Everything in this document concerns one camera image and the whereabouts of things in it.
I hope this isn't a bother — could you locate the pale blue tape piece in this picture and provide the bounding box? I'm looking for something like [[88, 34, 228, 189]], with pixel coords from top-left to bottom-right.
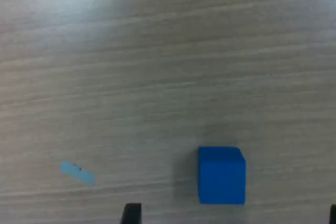
[[59, 160, 96, 185]]

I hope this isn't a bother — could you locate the blue foam cube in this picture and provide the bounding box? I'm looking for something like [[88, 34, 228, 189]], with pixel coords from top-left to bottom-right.
[[197, 146, 247, 206]]

